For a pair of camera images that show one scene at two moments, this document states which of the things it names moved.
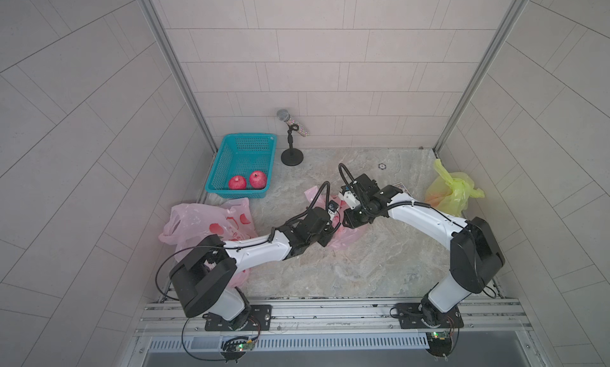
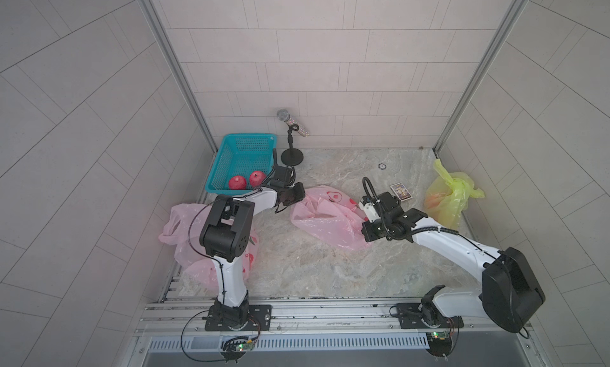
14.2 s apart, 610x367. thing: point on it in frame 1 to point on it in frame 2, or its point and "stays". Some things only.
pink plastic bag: (229, 220) stays
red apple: (237, 183) stays
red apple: (257, 179) stays
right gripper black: (349, 219) to (368, 233)
